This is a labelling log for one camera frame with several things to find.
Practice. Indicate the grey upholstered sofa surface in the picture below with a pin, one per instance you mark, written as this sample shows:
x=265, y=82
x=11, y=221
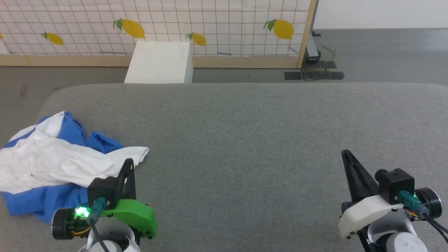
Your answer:
x=245, y=140

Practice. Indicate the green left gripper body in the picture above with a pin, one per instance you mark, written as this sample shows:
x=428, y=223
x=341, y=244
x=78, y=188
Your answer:
x=136, y=215

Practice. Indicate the lemon-print grid partition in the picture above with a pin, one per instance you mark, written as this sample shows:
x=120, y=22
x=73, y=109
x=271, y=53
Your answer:
x=70, y=61

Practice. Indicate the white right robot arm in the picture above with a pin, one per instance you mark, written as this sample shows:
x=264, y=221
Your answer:
x=399, y=241

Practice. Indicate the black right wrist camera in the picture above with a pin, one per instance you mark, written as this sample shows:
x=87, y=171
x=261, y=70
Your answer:
x=397, y=183

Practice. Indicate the large black floor tape patch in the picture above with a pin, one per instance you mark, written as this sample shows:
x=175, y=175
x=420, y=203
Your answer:
x=323, y=75

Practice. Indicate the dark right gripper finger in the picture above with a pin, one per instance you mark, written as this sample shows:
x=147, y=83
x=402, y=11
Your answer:
x=348, y=175
x=365, y=185

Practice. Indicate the grey metal stand foot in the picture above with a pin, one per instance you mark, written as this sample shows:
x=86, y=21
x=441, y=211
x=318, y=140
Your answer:
x=312, y=52

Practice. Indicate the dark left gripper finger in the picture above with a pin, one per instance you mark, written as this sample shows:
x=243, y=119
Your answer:
x=131, y=189
x=121, y=182

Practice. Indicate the white and blue shirt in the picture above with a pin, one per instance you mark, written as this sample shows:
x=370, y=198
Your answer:
x=52, y=157

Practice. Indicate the white rectangular box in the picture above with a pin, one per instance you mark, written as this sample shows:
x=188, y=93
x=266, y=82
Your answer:
x=157, y=63

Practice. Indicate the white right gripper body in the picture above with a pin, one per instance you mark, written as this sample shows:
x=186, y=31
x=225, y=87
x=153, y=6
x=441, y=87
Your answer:
x=367, y=213

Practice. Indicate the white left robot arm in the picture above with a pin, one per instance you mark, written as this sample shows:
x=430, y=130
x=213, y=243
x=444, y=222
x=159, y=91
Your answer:
x=112, y=241

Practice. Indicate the small black floor tape patch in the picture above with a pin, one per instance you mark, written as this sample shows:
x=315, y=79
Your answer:
x=292, y=75

